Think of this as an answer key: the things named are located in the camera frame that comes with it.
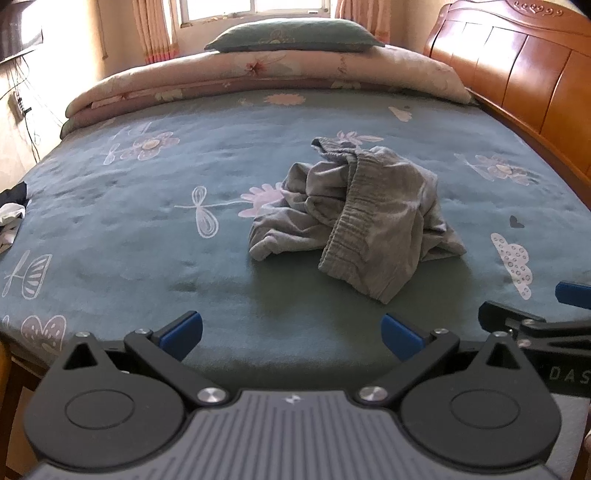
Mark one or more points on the grey sweatpants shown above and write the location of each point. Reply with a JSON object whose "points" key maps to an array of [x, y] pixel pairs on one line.
{"points": [[369, 217]]}

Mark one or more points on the window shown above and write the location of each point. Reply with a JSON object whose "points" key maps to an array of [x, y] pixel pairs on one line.
{"points": [[258, 8]]}

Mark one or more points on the pink curtain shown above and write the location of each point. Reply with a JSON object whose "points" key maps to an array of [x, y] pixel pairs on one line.
{"points": [[154, 32], [358, 18]]}

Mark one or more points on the black television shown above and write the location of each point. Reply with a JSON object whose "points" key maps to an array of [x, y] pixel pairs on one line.
{"points": [[18, 27]]}

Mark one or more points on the black and white clothes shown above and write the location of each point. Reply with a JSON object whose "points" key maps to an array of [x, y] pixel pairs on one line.
{"points": [[10, 207]]}

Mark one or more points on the teal pillow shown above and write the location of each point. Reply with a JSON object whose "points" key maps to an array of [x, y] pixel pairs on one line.
{"points": [[295, 36]]}

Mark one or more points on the brown wooden frame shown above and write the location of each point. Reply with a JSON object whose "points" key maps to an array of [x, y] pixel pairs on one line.
{"points": [[18, 397]]}

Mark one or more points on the pink floral folded quilt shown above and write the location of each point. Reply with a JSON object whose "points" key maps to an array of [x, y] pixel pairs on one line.
{"points": [[231, 74]]}

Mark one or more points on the wooden headboard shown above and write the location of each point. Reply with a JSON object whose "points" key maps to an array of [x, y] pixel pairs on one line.
{"points": [[521, 69]]}

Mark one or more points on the wall power strip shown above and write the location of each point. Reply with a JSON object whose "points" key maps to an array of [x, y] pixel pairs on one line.
{"points": [[19, 105]]}

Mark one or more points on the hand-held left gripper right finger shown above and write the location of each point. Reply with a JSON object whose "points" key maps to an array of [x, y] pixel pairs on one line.
{"points": [[398, 338]]}

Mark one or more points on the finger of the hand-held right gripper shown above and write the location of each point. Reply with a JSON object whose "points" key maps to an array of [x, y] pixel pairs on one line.
{"points": [[505, 316], [575, 295]]}

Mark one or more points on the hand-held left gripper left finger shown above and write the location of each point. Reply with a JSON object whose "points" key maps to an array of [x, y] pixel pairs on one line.
{"points": [[181, 333]]}

